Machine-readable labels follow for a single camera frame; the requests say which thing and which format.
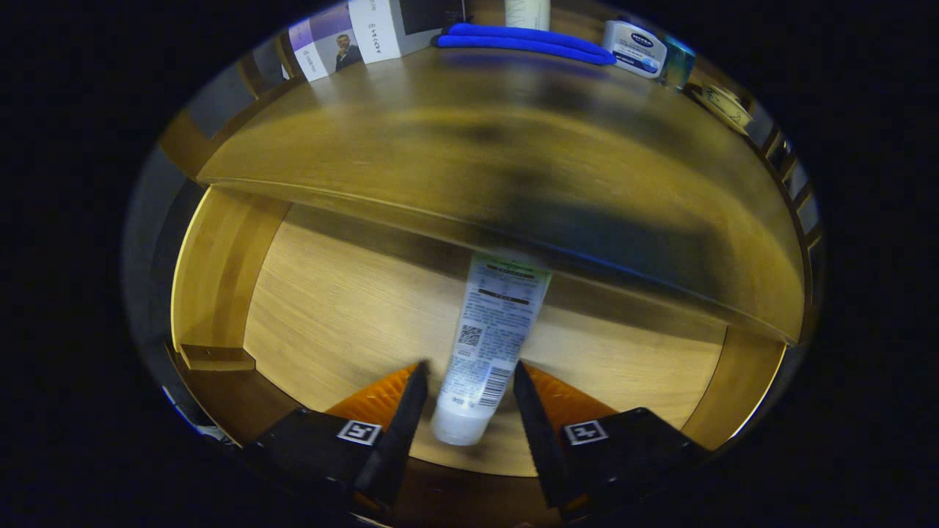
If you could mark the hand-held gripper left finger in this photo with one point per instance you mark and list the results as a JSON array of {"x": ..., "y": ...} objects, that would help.
[{"x": 400, "y": 440}]

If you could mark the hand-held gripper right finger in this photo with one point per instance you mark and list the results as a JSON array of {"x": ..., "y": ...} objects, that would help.
[{"x": 539, "y": 433}]

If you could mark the white cosmetic tube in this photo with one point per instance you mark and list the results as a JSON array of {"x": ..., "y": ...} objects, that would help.
[{"x": 488, "y": 345}]

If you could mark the brown wooden drawer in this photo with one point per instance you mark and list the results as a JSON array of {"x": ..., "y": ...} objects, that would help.
[{"x": 337, "y": 308}]

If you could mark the brown wooden countertop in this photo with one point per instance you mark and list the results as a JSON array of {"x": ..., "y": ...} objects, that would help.
[{"x": 440, "y": 132}]

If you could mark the brown wooden cabinet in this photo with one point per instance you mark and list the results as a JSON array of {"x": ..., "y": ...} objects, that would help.
[{"x": 180, "y": 143}]

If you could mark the beige lidded teacup with saucer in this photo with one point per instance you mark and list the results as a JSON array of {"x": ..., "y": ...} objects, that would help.
[{"x": 726, "y": 106}]

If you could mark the teal slim bottle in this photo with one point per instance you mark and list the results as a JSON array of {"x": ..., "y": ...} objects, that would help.
[{"x": 678, "y": 66}]

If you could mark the blue folded cloth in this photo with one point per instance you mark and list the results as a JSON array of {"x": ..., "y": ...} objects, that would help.
[{"x": 513, "y": 40}]

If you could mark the white bottle with blue cap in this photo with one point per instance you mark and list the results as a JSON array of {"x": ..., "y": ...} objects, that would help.
[{"x": 634, "y": 48}]

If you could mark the purple book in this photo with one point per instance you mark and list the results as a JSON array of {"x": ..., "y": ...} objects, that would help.
[{"x": 323, "y": 44}]

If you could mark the thick white book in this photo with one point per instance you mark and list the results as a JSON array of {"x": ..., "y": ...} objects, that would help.
[{"x": 381, "y": 29}]

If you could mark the white pump bottle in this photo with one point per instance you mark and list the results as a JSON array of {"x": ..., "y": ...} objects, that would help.
[{"x": 528, "y": 13}]

